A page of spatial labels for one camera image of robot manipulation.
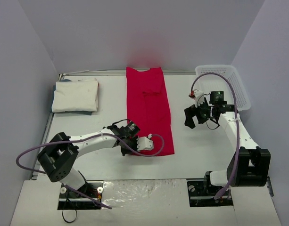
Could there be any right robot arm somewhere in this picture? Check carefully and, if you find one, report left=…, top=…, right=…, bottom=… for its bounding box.
left=184, top=89, right=271, bottom=194

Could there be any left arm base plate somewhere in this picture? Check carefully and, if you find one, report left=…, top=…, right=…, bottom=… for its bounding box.
left=58, top=180, right=105, bottom=210

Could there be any red t-shirt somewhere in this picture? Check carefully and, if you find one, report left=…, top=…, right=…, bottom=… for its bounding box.
left=126, top=67, right=174, bottom=156

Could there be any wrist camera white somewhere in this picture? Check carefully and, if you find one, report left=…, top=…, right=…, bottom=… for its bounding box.
left=193, top=89, right=204, bottom=107
left=136, top=137, right=154, bottom=151

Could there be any white plastic basket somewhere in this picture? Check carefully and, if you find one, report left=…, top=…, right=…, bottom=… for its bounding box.
left=195, top=65, right=251, bottom=111

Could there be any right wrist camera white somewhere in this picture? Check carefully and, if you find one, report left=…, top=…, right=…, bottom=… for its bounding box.
left=193, top=89, right=204, bottom=107

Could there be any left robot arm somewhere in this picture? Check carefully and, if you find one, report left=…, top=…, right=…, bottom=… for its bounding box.
left=37, top=122, right=140, bottom=197

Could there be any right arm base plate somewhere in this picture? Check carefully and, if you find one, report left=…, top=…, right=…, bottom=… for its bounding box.
left=187, top=179, right=233, bottom=208

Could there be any thin black cable loop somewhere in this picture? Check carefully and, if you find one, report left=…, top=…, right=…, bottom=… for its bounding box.
left=62, top=208, right=78, bottom=224

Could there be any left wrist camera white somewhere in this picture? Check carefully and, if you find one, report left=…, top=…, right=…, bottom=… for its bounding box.
left=136, top=137, right=154, bottom=151

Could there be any folded white t-shirt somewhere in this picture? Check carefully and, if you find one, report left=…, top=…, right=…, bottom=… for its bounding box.
left=51, top=79, right=99, bottom=113

